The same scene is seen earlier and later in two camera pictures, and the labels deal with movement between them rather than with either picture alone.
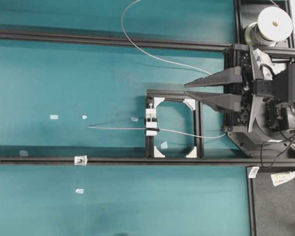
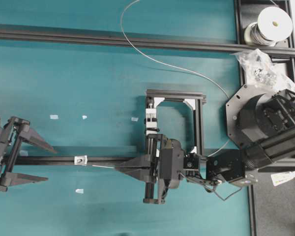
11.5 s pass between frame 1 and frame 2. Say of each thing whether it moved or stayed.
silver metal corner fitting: stayed
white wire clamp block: stayed
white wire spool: stayed
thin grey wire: moved
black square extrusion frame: stayed
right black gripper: moved
